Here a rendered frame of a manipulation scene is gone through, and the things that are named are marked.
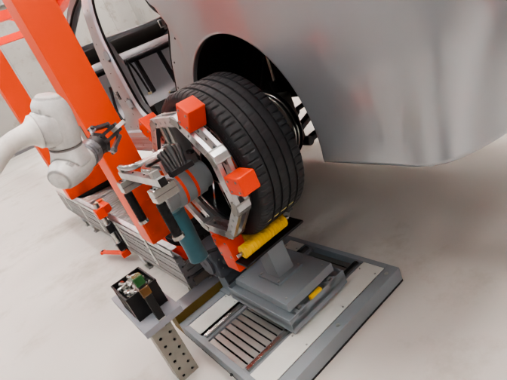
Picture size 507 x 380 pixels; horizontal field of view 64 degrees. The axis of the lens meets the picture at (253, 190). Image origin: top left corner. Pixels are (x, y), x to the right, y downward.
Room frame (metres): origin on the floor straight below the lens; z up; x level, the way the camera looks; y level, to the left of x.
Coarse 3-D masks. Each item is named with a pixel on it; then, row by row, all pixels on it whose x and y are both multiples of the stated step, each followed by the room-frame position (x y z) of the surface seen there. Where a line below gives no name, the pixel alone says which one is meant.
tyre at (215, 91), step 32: (224, 96) 1.47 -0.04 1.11; (256, 96) 1.46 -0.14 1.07; (224, 128) 1.36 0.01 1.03; (256, 128) 1.38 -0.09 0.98; (288, 128) 1.42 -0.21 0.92; (256, 160) 1.32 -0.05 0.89; (288, 160) 1.38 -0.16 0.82; (256, 192) 1.34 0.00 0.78; (288, 192) 1.40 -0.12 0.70; (256, 224) 1.42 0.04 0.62
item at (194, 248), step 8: (184, 208) 1.61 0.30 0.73; (176, 216) 1.57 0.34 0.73; (184, 216) 1.58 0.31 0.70; (184, 224) 1.57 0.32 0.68; (192, 224) 1.61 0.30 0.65; (184, 232) 1.57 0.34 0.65; (192, 232) 1.58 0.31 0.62; (184, 240) 1.57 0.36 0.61; (192, 240) 1.57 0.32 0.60; (200, 240) 1.61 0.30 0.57; (184, 248) 1.58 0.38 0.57; (192, 248) 1.57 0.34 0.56; (200, 248) 1.58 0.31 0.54; (216, 248) 1.62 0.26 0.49; (192, 256) 1.57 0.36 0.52; (200, 256) 1.57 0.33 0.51
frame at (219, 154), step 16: (176, 112) 1.52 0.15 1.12; (160, 144) 1.71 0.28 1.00; (208, 144) 1.40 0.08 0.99; (208, 160) 1.35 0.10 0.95; (224, 160) 1.33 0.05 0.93; (224, 176) 1.32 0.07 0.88; (192, 208) 1.69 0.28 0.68; (240, 208) 1.32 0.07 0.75; (208, 224) 1.60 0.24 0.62; (224, 224) 1.57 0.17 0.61; (240, 224) 1.44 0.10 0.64
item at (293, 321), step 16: (336, 272) 1.57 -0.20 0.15; (240, 288) 1.77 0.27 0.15; (320, 288) 1.47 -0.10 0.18; (336, 288) 1.51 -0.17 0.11; (256, 304) 1.58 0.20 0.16; (272, 304) 1.55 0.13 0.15; (304, 304) 1.46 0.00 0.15; (320, 304) 1.45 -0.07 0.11; (272, 320) 1.50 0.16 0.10; (288, 320) 1.37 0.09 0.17; (304, 320) 1.40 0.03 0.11
